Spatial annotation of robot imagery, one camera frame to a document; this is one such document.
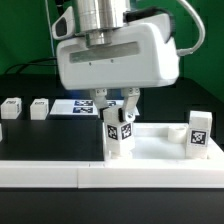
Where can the white square tabletop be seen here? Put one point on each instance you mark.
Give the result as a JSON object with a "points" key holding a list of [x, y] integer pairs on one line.
{"points": [[164, 141]]}

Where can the white block at left edge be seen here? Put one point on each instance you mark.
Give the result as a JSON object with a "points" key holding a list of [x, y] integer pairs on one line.
{"points": [[1, 135]]}

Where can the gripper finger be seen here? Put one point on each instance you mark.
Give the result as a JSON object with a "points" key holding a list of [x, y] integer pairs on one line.
{"points": [[98, 97], [130, 98]]}

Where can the white marker plate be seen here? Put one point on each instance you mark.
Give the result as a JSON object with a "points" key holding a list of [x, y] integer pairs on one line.
{"points": [[74, 107]]}

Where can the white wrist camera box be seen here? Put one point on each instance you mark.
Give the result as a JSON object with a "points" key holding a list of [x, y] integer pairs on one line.
{"points": [[64, 27]]}

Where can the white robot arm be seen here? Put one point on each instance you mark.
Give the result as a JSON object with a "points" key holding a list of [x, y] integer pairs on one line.
{"points": [[104, 45]]}

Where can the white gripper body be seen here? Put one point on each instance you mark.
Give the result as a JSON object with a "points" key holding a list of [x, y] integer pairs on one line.
{"points": [[142, 54]]}

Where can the white U-shaped fence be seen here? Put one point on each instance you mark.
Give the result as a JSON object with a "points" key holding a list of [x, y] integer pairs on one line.
{"points": [[152, 173]]}

